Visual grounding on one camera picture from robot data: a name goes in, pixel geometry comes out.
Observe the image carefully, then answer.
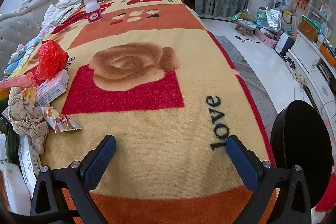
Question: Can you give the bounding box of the brown handbag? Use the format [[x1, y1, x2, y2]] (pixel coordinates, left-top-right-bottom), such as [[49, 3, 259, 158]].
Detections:
[[299, 15, 321, 42]]

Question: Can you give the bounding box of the silver insulated bag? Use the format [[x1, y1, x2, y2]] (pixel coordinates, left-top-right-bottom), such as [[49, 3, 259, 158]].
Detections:
[[264, 7, 282, 31]]

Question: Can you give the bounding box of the pink plastic packet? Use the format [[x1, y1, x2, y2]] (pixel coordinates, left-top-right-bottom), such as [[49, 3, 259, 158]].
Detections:
[[34, 69, 70, 107]]

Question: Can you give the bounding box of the white tote bag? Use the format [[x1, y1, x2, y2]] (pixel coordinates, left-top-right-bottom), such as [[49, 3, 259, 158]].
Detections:
[[281, 11, 294, 31]]

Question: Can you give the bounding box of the white and blue plastic bag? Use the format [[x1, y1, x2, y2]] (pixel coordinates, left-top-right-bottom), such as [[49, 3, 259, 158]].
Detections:
[[274, 0, 290, 11]]

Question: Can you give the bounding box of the rose printed blanket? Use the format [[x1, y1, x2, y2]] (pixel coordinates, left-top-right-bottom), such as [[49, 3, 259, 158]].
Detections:
[[26, 0, 279, 224]]

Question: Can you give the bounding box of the white bottle pink label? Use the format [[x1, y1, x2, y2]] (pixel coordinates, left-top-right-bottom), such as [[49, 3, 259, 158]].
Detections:
[[83, 0, 103, 23]]

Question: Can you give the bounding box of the white foam piece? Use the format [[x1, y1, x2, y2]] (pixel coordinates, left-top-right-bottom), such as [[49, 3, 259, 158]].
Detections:
[[0, 161, 32, 215]]

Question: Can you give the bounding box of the glass display shelf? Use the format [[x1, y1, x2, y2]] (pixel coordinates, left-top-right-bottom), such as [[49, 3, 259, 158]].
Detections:
[[308, 0, 336, 33]]

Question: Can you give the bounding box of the pink plastic bag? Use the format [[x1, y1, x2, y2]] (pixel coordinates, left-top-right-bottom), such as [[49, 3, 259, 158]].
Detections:
[[0, 74, 37, 90]]

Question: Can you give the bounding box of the small green box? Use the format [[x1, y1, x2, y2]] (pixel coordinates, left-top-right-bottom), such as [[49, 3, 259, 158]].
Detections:
[[0, 109, 11, 135]]

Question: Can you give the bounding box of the orange and white snack packet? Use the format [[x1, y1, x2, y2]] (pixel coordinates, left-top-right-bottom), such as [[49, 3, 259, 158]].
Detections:
[[39, 106, 82, 134]]

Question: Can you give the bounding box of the red plastic bag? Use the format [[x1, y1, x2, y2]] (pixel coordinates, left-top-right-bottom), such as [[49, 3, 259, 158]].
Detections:
[[35, 40, 69, 81]]

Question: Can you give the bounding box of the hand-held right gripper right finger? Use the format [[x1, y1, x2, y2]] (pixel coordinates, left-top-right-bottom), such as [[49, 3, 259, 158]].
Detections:
[[226, 135, 313, 224]]

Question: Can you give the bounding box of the green snack packet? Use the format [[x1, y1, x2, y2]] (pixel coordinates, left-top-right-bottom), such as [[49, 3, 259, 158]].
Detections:
[[7, 127, 20, 164]]

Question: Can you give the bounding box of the round black bin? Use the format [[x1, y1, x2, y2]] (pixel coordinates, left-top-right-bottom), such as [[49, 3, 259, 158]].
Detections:
[[270, 100, 332, 209]]

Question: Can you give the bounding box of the pale tufted sofa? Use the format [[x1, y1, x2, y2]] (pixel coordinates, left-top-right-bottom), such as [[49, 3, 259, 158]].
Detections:
[[0, 0, 62, 56]]

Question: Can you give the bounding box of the dark blue bag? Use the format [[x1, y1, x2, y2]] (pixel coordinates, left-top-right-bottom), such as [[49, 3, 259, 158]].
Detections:
[[278, 32, 297, 56]]

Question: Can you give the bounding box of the colourful children's blanket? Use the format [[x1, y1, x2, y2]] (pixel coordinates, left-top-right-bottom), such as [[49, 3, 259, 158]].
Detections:
[[4, 35, 44, 80]]

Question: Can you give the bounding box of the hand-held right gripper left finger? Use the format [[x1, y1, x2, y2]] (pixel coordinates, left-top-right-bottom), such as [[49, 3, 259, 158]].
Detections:
[[30, 135, 117, 224]]

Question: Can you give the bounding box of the red cloth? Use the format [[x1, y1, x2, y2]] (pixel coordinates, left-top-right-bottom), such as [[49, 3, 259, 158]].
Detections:
[[315, 166, 336, 212]]

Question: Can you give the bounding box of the yellow cloth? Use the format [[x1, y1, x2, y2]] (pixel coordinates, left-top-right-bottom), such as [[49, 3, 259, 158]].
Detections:
[[8, 86, 50, 155]]

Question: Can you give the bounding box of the white quilt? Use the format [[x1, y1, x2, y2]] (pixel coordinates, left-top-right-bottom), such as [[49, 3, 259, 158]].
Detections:
[[41, 1, 86, 29]]

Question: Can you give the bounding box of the white television cabinet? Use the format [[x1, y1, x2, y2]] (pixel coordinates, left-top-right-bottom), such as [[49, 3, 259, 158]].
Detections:
[[287, 30, 336, 140]]

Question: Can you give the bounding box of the small wooden stool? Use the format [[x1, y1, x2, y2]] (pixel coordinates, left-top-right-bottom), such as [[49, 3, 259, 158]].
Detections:
[[235, 19, 257, 37]]

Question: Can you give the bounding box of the pink box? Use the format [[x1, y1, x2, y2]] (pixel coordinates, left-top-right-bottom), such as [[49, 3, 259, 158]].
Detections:
[[254, 29, 279, 48]]

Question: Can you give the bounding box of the white text-printed box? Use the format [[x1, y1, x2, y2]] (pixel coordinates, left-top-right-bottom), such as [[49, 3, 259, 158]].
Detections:
[[17, 135, 44, 199]]

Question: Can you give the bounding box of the green shiny bag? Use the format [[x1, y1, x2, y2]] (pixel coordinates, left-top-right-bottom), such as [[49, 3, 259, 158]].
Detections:
[[256, 7, 267, 28]]

